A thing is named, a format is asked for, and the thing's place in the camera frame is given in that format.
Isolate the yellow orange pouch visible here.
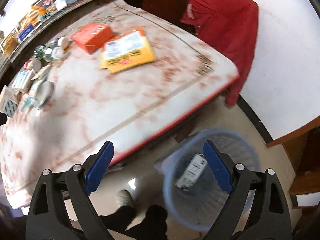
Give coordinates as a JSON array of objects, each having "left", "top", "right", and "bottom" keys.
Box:
[{"left": 100, "top": 27, "right": 156, "bottom": 74}]

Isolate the blue plastic trash basket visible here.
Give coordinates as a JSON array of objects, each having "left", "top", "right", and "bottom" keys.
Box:
[{"left": 155, "top": 128, "right": 261, "bottom": 231}]

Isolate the grey slipper foot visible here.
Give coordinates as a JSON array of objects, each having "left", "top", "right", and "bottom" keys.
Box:
[{"left": 116, "top": 189, "right": 135, "bottom": 208}]

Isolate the wooden furniture at right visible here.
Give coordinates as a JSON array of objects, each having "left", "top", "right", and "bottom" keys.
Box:
[{"left": 265, "top": 115, "right": 320, "bottom": 209}]

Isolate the round metal tin lid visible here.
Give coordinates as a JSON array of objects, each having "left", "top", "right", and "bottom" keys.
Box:
[{"left": 32, "top": 81, "right": 55, "bottom": 109}]

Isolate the white patterned carton box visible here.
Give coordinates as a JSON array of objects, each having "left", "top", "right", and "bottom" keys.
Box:
[{"left": 0, "top": 85, "right": 20, "bottom": 118}]

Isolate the blue white tissue pack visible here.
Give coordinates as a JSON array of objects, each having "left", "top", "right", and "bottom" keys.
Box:
[{"left": 11, "top": 69, "right": 36, "bottom": 93}]

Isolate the green plastic bottle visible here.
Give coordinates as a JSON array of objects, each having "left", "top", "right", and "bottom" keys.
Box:
[{"left": 34, "top": 43, "right": 64, "bottom": 63}]

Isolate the orange red box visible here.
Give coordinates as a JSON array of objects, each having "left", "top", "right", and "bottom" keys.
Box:
[{"left": 71, "top": 23, "right": 114, "bottom": 54}]

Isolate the blue box on shelf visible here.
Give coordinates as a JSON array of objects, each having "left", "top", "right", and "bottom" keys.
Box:
[{"left": 18, "top": 24, "right": 34, "bottom": 42}]

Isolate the red cloth on chair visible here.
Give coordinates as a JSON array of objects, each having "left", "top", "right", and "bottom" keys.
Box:
[{"left": 181, "top": 0, "right": 259, "bottom": 106}]

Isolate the framed picture on shelf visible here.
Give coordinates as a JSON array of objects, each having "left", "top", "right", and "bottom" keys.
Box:
[{"left": 31, "top": 0, "right": 57, "bottom": 13}]

